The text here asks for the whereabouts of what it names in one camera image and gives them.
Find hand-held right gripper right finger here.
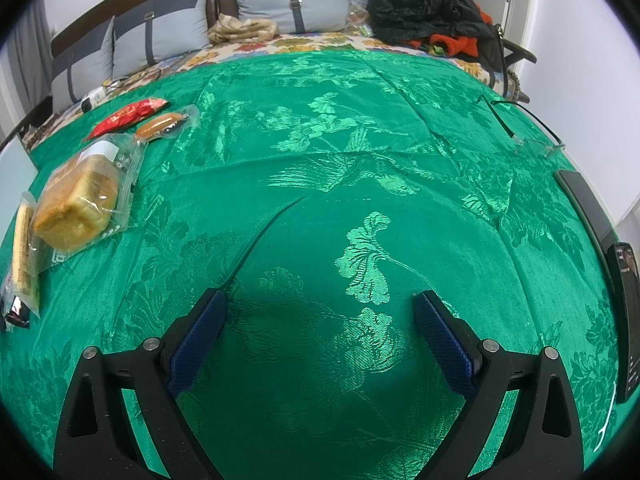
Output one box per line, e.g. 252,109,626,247
414,290,583,480

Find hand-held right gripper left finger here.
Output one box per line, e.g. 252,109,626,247
52,289,228,480

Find clear-wrapped bread loaf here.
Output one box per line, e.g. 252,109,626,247
31,135,149,262

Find clear-wrapped sausage bun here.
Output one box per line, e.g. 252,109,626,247
134,105,201,142

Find red snack packet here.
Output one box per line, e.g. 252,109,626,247
82,98,169,142

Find black remote control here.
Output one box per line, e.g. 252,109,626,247
602,241,640,404

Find small dark snack packet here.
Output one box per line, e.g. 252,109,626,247
0,294,27,332

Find clear-wrapped cracker packet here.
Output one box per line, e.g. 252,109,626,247
0,192,44,322

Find green floral satin blanket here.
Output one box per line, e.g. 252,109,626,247
0,49,623,480

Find clear eyeglasses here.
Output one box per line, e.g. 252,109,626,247
477,94,569,155

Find pale blue box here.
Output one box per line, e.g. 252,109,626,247
0,135,39,233

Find white charger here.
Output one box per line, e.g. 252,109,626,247
79,88,107,112

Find red orange garment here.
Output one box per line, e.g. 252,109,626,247
410,0,495,59

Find dark chair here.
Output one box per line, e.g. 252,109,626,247
501,37,539,65

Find beige folded cloth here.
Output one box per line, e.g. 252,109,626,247
207,14,279,46

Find black and orange jackets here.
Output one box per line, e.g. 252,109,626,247
367,0,497,47

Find grey curtain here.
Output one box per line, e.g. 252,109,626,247
9,9,52,103

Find clear plastic bag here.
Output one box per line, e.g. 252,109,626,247
348,0,375,37

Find black strap bag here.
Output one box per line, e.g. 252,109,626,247
479,22,507,88

